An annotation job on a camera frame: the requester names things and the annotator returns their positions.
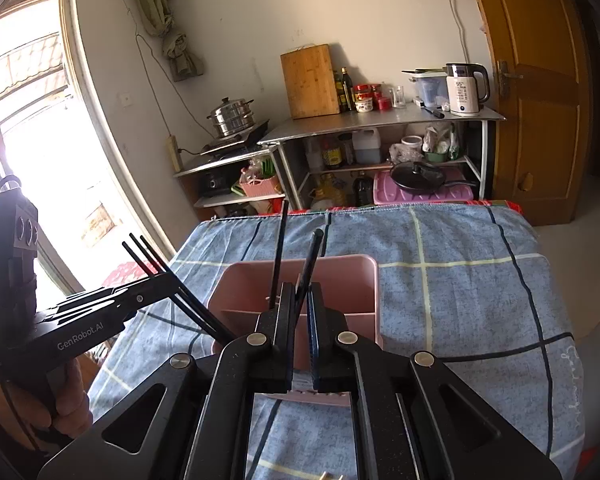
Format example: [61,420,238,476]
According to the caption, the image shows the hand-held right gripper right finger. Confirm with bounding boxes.
[305,282,563,480]

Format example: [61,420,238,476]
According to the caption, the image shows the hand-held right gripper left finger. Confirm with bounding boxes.
[37,282,297,480]

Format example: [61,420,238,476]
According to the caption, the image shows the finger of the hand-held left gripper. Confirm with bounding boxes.
[50,271,175,312]
[34,294,142,327]

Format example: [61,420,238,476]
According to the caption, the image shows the pink plastic utensil basket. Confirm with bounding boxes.
[207,255,384,408]

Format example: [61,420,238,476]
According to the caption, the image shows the person's left hand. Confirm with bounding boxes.
[0,360,94,453]

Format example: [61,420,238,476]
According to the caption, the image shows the beige power strip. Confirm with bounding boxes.
[167,135,183,172]

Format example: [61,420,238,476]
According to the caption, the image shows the low steel stand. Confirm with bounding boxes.
[172,147,287,222]

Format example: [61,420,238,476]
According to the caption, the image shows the yellow cooking oil bottle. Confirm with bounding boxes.
[310,174,352,211]

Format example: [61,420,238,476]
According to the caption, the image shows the blue checked tablecloth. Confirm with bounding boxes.
[87,202,588,480]

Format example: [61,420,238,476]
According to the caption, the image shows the small pink basket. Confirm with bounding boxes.
[239,172,284,199]

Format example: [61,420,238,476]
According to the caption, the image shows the dark vinegar bottle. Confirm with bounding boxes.
[352,172,376,207]

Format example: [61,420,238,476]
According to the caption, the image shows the black induction cooker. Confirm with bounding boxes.
[200,119,272,156]

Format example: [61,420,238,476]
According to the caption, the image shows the brown sauce bottle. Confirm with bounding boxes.
[321,137,345,170]

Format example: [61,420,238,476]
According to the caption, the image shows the black frying pan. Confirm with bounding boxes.
[390,160,479,194]

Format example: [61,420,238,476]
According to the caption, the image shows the steel steamer pot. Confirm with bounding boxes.
[206,97,256,139]

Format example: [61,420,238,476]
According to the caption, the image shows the white plastic jug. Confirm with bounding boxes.
[352,127,383,165]

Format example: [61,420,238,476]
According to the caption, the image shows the steel kitchen table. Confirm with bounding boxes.
[257,105,508,212]

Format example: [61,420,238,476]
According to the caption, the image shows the white plastic bag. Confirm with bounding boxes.
[422,122,464,163]

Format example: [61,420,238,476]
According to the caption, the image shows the beige wrapped pipe bundle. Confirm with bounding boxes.
[132,0,204,82]

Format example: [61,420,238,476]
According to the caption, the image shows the white jar with red lid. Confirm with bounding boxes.
[354,84,374,113]

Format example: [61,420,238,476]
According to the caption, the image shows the dark soy sauce bottle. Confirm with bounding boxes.
[341,67,356,112]

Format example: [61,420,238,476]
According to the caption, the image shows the bamboo cutting board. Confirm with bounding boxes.
[280,44,342,120]

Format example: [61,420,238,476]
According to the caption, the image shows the clear water pitcher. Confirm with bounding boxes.
[411,71,451,111]

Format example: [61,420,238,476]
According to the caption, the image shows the white electric kettle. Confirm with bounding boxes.
[445,62,491,117]

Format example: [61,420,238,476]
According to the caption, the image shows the wooden door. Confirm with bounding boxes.
[462,0,597,227]

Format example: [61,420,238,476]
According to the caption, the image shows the white window frame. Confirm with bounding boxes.
[0,0,177,341]

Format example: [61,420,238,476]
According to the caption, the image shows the black handled knife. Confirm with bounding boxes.
[414,100,447,119]

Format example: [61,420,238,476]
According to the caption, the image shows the metal door handle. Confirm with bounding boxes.
[496,60,525,97]

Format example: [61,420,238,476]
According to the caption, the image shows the white wall cable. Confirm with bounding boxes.
[432,0,473,67]

